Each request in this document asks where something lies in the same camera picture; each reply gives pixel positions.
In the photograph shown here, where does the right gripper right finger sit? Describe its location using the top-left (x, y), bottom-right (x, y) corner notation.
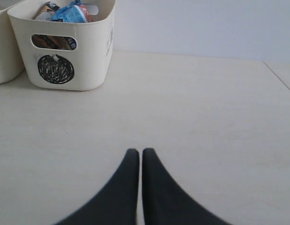
top-left (142, 148), bottom-right (228, 225)

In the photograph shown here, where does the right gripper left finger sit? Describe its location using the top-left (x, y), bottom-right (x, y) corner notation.
top-left (57, 149), bottom-right (140, 225)

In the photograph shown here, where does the blue instant noodle packet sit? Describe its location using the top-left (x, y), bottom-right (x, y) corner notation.
top-left (49, 0), bottom-right (94, 51)

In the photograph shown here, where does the orange snack bag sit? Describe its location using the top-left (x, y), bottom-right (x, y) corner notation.
top-left (31, 1), bottom-right (71, 50)

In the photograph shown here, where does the right cream plastic bin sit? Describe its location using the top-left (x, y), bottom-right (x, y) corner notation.
top-left (7, 0), bottom-right (116, 91)

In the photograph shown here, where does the cream plastic bin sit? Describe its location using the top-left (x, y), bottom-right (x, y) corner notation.
top-left (7, 0), bottom-right (116, 91)
top-left (0, 0), bottom-right (24, 84)

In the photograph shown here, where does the middle cream plastic bin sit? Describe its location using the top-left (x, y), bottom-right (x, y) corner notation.
top-left (0, 0), bottom-right (24, 84)

